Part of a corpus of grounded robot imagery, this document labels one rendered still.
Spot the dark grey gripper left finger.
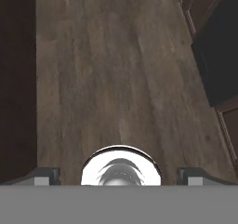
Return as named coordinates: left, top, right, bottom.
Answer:
left=2, top=166, right=61, bottom=187

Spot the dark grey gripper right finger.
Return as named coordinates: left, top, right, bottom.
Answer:
left=177, top=166, right=238, bottom=187

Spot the white and black round object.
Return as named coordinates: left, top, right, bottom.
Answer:
left=80, top=144, right=163, bottom=187

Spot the brown cupboard door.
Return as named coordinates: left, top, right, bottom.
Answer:
left=213, top=97, right=238, bottom=179
left=174, top=0, right=231, bottom=40

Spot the dark brown cupboard run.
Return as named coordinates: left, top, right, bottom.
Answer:
left=0, top=0, right=39, bottom=185

